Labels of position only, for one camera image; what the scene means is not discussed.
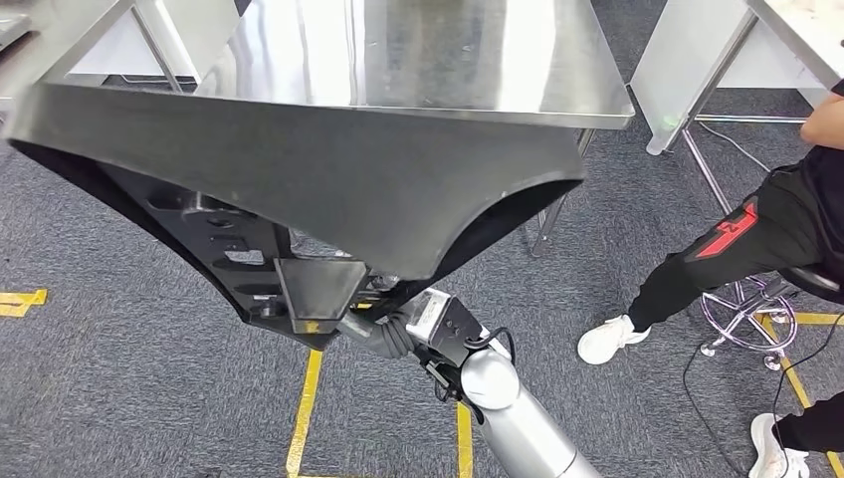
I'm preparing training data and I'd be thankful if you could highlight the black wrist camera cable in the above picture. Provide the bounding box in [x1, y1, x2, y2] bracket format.
[464, 326, 518, 364]

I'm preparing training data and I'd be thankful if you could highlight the thin black floor cable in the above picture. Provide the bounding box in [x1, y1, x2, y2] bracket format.
[771, 314, 844, 423]
[681, 342, 749, 478]

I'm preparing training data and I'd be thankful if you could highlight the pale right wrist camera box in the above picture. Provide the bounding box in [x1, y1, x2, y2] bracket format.
[403, 288, 486, 367]

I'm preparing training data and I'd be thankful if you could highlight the yellow floor tape marking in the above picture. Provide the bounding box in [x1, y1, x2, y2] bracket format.
[0, 289, 49, 320]
[757, 311, 844, 478]
[285, 350, 476, 478]

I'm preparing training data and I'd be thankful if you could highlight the white side panel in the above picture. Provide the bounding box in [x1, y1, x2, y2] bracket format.
[629, 0, 759, 157]
[66, 0, 243, 85]

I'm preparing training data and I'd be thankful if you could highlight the thin grey floor cable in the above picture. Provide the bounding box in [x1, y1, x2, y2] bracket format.
[697, 121, 772, 174]

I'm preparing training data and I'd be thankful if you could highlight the chrome stool with black seat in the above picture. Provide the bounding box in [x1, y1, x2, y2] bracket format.
[700, 263, 844, 372]

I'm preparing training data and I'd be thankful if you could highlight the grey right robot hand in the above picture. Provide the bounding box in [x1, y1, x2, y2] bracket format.
[335, 290, 423, 361]

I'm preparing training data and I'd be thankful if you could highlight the person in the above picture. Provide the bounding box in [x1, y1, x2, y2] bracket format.
[576, 79, 844, 478]

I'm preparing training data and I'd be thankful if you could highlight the stainless steel workbench table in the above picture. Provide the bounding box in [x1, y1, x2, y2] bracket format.
[682, 0, 844, 216]
[26, 0, 636, 259]

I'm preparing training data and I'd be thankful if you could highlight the long black plastic panel part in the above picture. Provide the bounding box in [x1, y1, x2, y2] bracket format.
[3, 82, 588, 351]

